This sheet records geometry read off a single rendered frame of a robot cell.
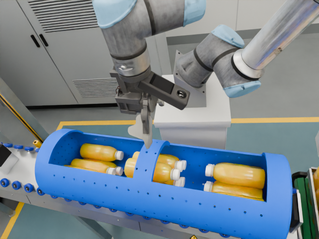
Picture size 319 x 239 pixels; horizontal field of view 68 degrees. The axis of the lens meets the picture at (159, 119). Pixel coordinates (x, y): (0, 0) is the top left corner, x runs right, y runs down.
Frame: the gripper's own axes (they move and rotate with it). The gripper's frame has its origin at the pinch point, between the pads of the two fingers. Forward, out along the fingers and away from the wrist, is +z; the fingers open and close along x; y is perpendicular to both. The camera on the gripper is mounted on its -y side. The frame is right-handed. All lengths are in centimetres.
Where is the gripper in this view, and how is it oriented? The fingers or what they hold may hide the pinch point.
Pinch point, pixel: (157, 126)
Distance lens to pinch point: 64.2
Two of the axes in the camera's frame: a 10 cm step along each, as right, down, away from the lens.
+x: -2.4, 7.6, -6.0
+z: 1.5, 6.5, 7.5
